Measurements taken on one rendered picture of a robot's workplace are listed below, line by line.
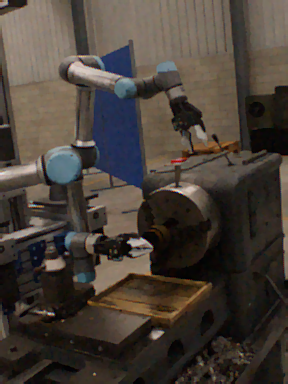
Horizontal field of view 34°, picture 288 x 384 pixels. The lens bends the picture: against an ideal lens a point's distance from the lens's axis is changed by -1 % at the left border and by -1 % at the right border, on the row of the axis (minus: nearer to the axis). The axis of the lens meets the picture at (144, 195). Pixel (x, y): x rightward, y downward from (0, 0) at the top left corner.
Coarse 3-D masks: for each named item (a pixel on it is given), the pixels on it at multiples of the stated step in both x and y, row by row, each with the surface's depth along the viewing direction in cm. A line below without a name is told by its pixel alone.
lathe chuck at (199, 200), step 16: (160, 192) 180; (176, 192) 176; (192, 192) 178; (160, 208) 182; (176, 208) 178; (192, 208) 174; (208, 208) 176; (144, 224) 188; (176, 240) 181; (192, 240) 177; (208, 240) 174; (176, 256) 183; (192, 256) 179
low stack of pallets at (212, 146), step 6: (198, 144) 1019; (204, 144) 1007; (210, 144) 1001; (216, 144) 990; (222, 144) 971; (228, 144) 973; (234, 144) 1015; (186, 150) 959; (198, 150) 940; (204, 150) 933; (210, 150) 928; (216, 150) 921; (228, 150) 967; (234, 150) 1017; (186, 156) 958; (192, 156) 959
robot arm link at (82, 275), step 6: (78, 258) 177; (84, 258) 176; (90, 258) 178; (78, 264) 177; (84, 264) 177; (90, 264) 178; (78, 270) 178; (84, 270) 177; (90, 270) 178; (78, 276) 179; (84, 276) 178; (90, 276) 178; (84, 282) 178; (90, 282) 179
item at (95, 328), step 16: (32, 304) 153; (32, 320) 141; (48, 320) 140; (64, 320) 139; (80, 320) 138; (96, 320) 137; (128, 320) 135; (144, 320) 134; (48, 336) 138; (64, 336) 134; (80, 336) 129; (96, 336) 127; (112, 336) 127; (128, 336) 126; (144, 336) 133; (112, 352) 125
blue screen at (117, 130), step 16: (128, 48) 647; (112, 64) 733; (128, 64) 659; (96, 96) 865; (112, 96) 764; (96, 112) 886; (112, 112) 780; (128, 112) 697; (96, 128) 907; (112, 128) 796; (128, 128) 710; (96, 144) 930; (112, 144) 814; (128, 144) 724; (112, 160) 832; (128, 160) 738; (144, 160) 668; (128, 176) 753; (144, 176) 672
